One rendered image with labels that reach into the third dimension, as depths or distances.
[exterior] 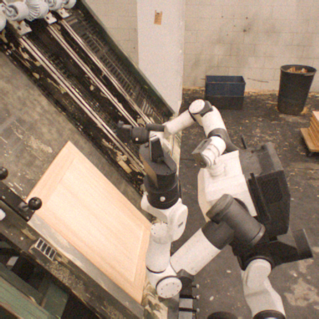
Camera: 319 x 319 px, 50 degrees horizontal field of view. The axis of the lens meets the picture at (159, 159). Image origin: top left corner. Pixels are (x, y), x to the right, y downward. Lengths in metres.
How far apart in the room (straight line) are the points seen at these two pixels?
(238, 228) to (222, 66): 5.48
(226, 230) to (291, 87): 4.51
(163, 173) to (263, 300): 0.98
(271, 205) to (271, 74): 5.37
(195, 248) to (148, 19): 4.13
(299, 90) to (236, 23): 1.64
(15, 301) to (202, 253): 0.52
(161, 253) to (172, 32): 4.11
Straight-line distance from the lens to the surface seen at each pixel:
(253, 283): 1.47
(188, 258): 1.07
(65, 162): 1.39
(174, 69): 4.98
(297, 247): 1.43
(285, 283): 2.73
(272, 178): 1.14
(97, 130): 1.65
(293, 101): 5.50
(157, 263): 1.03
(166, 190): 0.83
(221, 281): 2.63
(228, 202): 1.01
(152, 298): 1.38
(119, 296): 1.24
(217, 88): 5.39
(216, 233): 1.03
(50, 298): 1.15
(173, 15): 4.85
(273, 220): 1.25
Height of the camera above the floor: 1.98
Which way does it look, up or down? 30 degrees down
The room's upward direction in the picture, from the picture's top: straight up
